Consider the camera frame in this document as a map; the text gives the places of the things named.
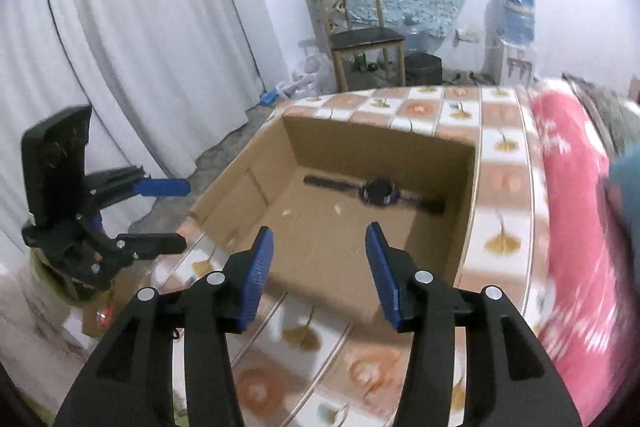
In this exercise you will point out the black bin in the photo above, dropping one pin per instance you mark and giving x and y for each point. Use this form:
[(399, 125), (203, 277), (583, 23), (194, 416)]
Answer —
[(422, 69)]

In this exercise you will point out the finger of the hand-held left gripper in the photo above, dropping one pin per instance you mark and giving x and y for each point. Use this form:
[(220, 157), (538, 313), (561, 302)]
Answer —
[(155, 245), (165, 188)]

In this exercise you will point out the white water dispenser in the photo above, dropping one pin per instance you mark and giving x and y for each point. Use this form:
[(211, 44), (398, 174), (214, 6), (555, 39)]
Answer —
[(515, 62)]

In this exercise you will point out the wooden chair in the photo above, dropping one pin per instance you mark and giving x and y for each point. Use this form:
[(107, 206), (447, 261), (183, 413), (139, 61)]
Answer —
[(367, 38)]

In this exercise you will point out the clear plastic bags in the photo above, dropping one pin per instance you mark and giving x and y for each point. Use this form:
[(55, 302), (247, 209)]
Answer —
[(310, 72)]

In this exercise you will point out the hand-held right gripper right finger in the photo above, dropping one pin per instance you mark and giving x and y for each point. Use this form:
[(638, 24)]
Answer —
[(382, 277)]

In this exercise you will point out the green glass bottle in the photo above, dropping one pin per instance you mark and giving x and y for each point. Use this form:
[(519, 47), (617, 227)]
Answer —
[(360, 63)]

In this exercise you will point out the brown cardboard box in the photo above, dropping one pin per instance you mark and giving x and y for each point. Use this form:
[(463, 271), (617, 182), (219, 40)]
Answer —
[(320, 267)]

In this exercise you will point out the black round watch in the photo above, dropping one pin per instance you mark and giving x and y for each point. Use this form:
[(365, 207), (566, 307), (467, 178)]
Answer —
[(380, 193)]

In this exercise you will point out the grey cloth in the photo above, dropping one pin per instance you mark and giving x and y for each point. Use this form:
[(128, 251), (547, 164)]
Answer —
[(605, 112)]

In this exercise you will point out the white curtain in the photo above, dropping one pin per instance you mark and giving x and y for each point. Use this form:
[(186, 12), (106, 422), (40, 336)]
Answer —
[(150, 32)]

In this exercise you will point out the green fluffy cloth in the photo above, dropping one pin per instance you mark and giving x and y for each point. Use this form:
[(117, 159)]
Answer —
[(42, 269)]

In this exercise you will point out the clear water jug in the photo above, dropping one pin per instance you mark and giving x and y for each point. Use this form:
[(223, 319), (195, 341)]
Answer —
[(422, 39)]

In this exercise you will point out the white fluffy towel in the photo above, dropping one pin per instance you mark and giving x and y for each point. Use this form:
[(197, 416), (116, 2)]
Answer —
[(35, 337)]

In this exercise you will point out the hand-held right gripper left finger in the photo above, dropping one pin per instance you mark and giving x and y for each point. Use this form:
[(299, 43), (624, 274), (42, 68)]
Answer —
[(255, 282)]

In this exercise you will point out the small blue object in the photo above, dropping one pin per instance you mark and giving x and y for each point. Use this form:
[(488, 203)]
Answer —
[(269, 97)]

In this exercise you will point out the teal quilt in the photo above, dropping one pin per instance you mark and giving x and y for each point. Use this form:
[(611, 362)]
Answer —
[(627, 197)]

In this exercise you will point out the pink floral blanket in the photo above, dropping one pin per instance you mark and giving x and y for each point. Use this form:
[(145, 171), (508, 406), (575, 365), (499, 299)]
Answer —
[(575, 232)]

